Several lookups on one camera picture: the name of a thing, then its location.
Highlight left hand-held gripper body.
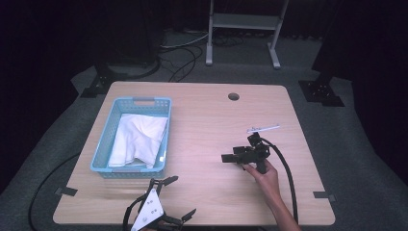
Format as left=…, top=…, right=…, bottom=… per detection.
left=130, top=178, right=185, bottom=231

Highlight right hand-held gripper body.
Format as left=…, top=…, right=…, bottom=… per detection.
left=238, top=123, right=281, bottom=175

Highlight white cloth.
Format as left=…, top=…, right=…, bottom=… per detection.
left=108, top=113, right=169, bottom=169

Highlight blue plastic basket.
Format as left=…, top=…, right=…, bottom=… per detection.
left=89, top=96, right=172, bottom=180

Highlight person's right hand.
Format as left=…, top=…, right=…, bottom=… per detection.
left=242, top=159, right=282, bottom=200

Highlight black tape strip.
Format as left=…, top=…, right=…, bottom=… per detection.
left=313, top=191, right=337, bottom=203
left=54, top=186, right=79, bottom=197

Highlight black stand base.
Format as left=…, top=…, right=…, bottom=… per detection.
left=79, top=63, right=129, bottom=99
left=297, top=71, right=346, bottom=108

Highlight white metal stand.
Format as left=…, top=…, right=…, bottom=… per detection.
left=205, top=0, right=290, bottom=70

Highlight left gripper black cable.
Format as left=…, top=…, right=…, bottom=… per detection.
left=121, top=192, right=149, bottom=231

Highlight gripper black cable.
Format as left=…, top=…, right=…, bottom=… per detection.
left=260, top=137, right=300, bottom=225
left=121, top=192, right=149, bottom=231

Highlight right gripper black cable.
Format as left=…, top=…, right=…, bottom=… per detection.
left=260, top=137, right=300, bottom=225

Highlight thin black floor cables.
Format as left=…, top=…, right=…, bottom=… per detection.
left=159, top=33, right=244, bottom=83

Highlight thick black floor cable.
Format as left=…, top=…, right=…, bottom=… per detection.
left=28, top=153, right=81, bottom=231

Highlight white floor cable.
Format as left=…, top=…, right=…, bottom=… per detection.
left=160, top=32, right=210, bottom=50

